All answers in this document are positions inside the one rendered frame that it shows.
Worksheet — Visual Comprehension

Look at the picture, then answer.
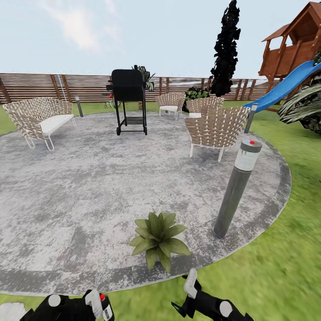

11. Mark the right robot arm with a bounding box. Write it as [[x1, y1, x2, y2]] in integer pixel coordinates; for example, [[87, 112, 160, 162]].
[[176, 268, 254, 321]]

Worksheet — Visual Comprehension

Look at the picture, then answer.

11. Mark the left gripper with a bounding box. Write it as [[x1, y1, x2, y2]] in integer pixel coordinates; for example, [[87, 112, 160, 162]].
[[70, 289, 96, 321]]

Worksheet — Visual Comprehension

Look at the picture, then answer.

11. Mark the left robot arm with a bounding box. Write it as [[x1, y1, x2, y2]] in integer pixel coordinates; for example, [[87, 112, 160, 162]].
[[19, 288, 104, 321]]

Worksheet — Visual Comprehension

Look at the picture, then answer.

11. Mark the insectifuge atomizer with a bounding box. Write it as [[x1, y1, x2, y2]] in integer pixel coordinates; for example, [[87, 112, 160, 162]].
[[100, 293, 115, 321]]

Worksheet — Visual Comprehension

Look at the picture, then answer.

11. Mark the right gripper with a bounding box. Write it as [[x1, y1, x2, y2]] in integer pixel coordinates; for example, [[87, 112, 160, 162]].
[[176, 275, 208, 319]]

